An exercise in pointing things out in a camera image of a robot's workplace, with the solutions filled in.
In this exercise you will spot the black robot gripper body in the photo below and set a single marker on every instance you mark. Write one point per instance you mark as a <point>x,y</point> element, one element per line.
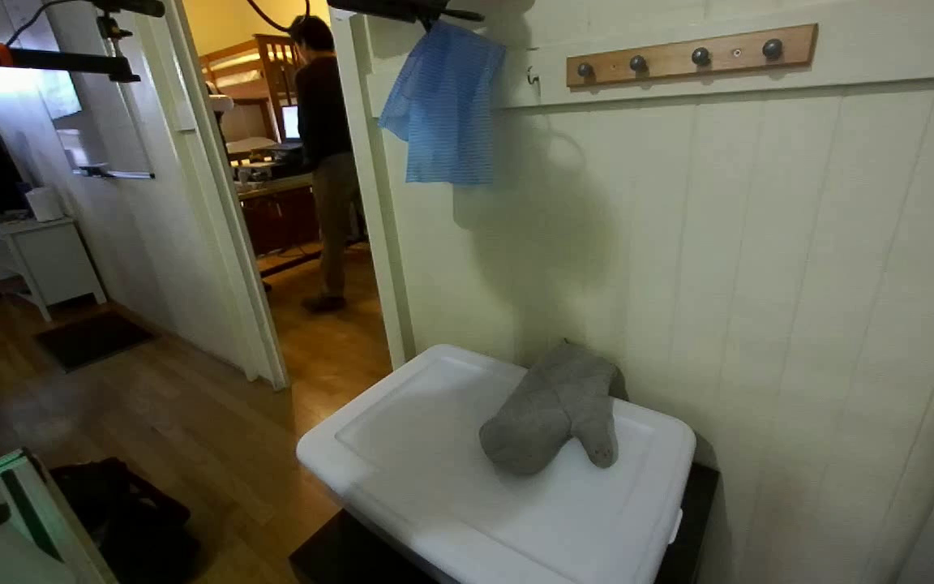
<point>371,8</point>

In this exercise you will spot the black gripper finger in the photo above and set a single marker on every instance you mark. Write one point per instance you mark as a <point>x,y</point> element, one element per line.
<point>448,15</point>

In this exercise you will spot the blue rag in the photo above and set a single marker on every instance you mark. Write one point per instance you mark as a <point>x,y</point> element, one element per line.
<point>444,107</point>

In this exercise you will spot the wooden shelf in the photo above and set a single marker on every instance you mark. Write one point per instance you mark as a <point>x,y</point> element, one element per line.
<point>245,60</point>

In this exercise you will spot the person in dark shirt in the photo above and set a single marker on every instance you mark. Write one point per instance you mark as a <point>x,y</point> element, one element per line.
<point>325,141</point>

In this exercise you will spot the wooden peg rack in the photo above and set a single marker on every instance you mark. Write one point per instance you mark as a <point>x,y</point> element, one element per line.
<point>694,55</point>

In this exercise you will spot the black boom with orange band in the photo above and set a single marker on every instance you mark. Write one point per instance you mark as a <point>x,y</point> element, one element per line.
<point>57,60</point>

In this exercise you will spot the small white box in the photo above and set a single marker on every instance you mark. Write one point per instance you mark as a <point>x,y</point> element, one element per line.
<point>43,201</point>

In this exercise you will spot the white side table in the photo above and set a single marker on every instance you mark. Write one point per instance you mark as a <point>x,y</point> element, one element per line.
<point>40,259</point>

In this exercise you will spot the grey oven mitt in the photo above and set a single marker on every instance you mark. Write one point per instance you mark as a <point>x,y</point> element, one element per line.
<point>552,417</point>

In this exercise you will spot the dark floor mat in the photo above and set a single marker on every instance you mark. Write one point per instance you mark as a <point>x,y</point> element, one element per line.
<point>90,337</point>

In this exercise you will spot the white plastic storage bin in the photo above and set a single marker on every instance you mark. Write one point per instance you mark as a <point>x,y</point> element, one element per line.
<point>424,456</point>

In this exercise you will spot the black bag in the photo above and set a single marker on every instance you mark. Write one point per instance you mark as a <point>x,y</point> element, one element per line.
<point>127,520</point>

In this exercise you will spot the metal wall hook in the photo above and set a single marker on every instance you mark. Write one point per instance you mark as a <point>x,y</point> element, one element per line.
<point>534,75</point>

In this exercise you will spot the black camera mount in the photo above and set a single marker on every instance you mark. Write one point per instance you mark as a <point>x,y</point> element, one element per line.
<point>127,3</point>

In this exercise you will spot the white door frame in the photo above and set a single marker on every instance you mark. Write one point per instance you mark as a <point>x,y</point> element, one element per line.
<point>236,247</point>

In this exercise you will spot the grey wall shelf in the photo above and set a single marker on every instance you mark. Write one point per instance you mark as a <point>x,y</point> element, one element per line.
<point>110,169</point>

